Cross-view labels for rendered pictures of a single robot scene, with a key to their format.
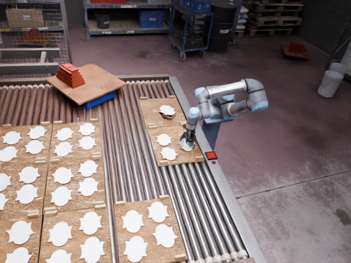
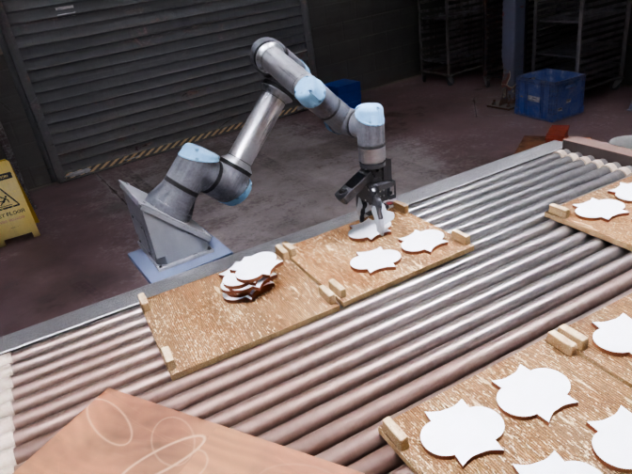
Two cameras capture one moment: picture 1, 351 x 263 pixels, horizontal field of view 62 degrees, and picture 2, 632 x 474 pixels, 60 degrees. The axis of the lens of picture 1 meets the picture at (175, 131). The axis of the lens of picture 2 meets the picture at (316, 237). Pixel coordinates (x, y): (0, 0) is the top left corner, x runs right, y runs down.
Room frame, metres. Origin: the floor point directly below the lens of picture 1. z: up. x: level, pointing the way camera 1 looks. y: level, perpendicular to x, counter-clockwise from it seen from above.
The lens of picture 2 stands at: (1.94, 1.31, 1.68)
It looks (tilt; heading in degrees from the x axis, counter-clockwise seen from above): 27 degrees down; 265
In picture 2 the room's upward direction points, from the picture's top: 9 degrees counter-clockwise
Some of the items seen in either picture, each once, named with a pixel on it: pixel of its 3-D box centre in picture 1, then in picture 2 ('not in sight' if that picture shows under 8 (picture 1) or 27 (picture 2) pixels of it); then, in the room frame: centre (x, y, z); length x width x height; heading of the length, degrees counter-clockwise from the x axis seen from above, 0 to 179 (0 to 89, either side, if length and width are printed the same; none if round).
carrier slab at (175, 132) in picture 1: (174, 144); (373, 249); (1.67, -0.01, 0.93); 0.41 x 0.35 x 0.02; 20
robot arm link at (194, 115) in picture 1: (193, 116); (369, 125); (1.63, -0.11, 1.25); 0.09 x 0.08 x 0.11; 121
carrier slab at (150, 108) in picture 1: (162, 112); (234, 305); (2.06, 0.14, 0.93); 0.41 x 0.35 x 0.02; 19
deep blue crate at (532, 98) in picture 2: not in sight; (548, 94); (-0.89, -3.61, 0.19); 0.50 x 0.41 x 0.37; 108
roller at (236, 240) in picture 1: (194, 143); (339, 239); (1.74, -0.16, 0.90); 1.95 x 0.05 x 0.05; 19
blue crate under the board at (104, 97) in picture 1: (90, 91); not in sight; (2.18, 0.80, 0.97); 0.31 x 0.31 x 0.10; 54
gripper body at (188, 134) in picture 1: (190, 133); (375, 181); (1.63, -0.11, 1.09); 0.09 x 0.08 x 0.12; 20
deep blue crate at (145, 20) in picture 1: (150, 16); not in sight; (6.29, 0.86, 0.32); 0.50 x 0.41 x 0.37; 111
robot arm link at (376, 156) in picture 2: (191, 124); (371, 153); (1.63, -0.11, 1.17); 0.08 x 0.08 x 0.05
